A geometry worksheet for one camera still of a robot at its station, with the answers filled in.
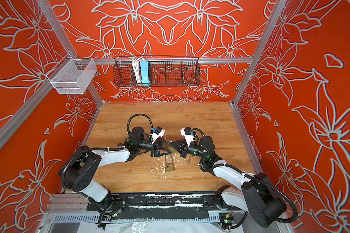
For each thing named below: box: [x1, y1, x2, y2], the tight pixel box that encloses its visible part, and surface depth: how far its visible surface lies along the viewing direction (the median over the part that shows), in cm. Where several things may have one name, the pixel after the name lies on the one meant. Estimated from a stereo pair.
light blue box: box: [140, 60, 150, 86], surface depth 92 cm
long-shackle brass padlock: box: [164, 154, 175, 172], surface depth 87 cm
